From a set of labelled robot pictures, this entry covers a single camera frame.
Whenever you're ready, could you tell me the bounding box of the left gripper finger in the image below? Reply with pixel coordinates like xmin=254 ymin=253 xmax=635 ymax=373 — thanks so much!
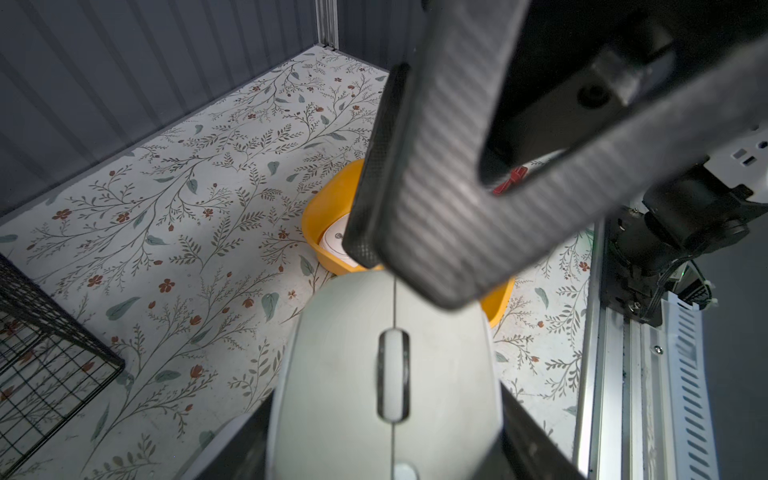
xmin=343 ymin=1 xmax=767 ymax=309

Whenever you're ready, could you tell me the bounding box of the white round mouse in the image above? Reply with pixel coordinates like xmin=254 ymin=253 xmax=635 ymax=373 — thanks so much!
xmin=320 ymin=214 xmax=359 ymax=269

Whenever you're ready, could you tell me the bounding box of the silver grey mouse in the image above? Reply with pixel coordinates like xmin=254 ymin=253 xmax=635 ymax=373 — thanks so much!
xmin=266 ymin=271 xmax=503 ymax=479

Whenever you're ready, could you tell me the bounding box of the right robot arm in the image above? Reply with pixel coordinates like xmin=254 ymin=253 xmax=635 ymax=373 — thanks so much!
xmin=600 ymin=123 xmax=767 ymax=327

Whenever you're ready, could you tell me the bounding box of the yellow storage box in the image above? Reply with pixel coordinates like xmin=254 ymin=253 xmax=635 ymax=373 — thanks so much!
xmin=299 ymin=158 xmax=516 ymax=330

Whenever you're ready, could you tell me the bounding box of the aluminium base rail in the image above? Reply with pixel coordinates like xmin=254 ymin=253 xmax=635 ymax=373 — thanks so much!
xmin=572 ymin=221 xmax=721 ymax=480

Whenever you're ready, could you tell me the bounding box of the black wire desk organizer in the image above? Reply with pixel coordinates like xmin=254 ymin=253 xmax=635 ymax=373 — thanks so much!
xmin=1 ymin=257 xmax=125 ymax=479

